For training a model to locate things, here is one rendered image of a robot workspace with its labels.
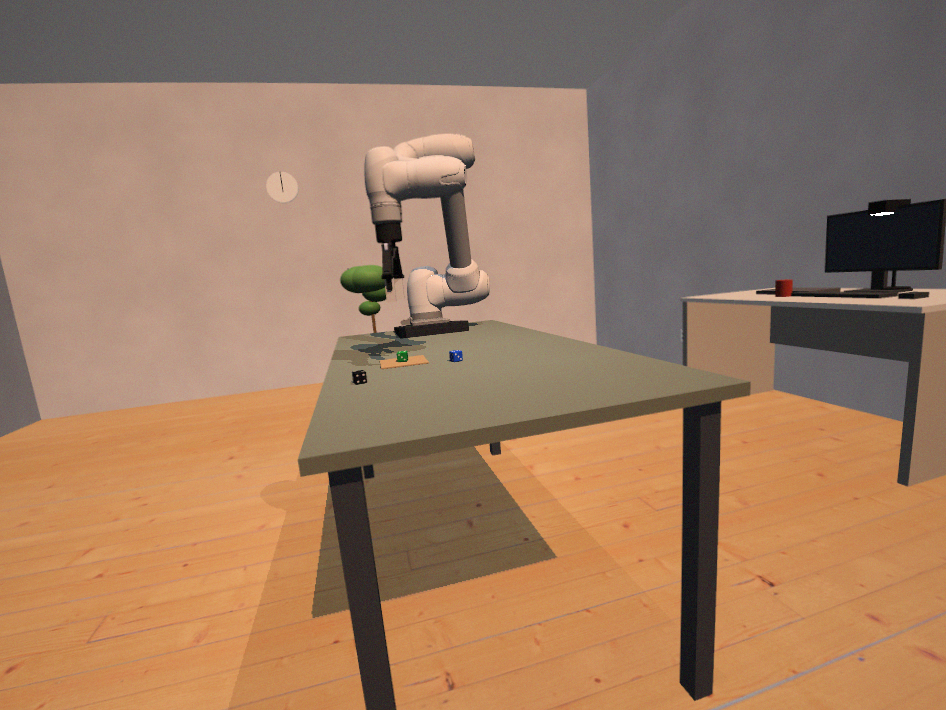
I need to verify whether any orange mat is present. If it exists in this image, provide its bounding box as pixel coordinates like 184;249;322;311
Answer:
380;355;429;369

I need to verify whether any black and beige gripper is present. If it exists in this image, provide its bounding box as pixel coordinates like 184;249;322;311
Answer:
375;223;405;302

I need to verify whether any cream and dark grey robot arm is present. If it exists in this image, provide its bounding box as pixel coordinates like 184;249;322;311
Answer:
364;134;490;326

